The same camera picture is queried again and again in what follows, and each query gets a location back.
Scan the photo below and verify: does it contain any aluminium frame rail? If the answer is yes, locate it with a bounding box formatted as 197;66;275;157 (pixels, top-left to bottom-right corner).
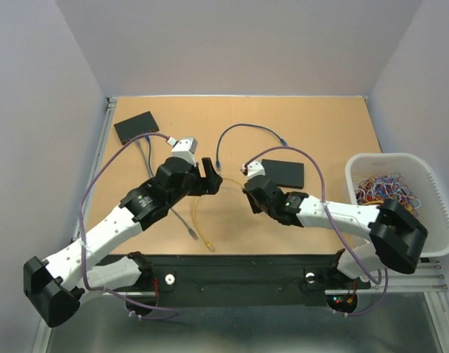
387;262;448;293

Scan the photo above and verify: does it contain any yellow ethernet cable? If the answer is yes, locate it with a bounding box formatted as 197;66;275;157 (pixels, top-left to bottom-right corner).
192;178;247;253

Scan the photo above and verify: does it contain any bundle of coloured wires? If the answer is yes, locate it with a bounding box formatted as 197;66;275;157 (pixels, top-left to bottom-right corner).
354;168;427;221

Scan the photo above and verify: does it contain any white plastic basket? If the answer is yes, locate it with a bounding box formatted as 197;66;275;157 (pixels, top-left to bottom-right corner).
345;153;449;257

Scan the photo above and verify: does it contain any grey ethernet cable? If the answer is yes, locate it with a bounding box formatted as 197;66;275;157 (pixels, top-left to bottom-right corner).
135;138;198;240

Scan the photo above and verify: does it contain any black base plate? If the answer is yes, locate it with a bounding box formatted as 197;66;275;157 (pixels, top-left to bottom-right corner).
127;254;370;307

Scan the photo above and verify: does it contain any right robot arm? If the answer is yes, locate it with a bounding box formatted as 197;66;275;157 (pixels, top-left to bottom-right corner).
243;175;428;287

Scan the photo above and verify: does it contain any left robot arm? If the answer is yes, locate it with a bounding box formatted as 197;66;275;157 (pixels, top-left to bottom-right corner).
23;157;223;328

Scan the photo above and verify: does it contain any black network switch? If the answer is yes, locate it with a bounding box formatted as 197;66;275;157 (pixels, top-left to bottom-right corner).
262;159;304;190
114;111;159;146

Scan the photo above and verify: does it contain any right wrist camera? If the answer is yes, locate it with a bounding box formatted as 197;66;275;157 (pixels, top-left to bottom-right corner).
242;160;266;181

